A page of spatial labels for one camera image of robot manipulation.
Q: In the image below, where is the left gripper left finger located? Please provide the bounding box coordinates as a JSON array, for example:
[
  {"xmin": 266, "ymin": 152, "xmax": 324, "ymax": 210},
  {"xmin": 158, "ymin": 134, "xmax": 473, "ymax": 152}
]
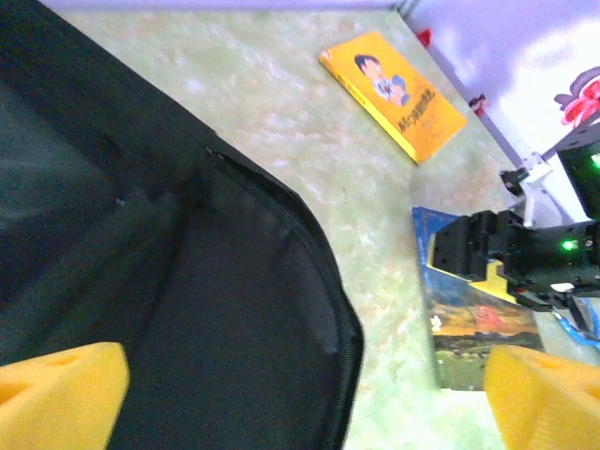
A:
[{"xmin": 0, "ymin": 340, "xmax": 131, "ymax": 450}]

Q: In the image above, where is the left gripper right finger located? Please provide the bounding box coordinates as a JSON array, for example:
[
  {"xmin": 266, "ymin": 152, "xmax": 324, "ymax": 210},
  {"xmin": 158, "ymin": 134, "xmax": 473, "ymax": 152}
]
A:
[{"xmin": 482, "ymin": 345, "xmax": 600, "ymax": 450}]

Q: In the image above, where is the Animal Farm paperback book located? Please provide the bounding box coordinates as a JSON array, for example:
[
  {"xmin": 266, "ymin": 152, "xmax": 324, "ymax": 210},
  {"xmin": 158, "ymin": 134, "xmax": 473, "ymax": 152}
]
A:
[{"xmin": 412, "ymin": 205, "xmax": 546, "ymax": 391}]

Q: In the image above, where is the yellow cartoon boy book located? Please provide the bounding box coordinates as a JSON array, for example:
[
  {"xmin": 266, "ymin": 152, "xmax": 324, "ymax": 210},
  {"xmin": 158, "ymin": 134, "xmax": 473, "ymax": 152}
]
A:
[{"xmin": 318, "ymin": 30, "xmax": 469, "ymax": 165}]

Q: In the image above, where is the black backpack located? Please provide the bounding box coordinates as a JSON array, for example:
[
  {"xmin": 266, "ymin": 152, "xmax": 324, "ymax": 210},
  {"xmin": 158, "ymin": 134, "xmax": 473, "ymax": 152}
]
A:
[{"xmin": 0, "ymin": 0, "xmax": 366, "ymax": 450}]

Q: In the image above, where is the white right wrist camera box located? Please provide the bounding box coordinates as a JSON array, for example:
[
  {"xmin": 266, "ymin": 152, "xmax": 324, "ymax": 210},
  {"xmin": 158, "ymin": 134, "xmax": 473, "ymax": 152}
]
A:
[{"xmin": 517, "ymin": 152, "xmax": 571, "ymax": 229}]

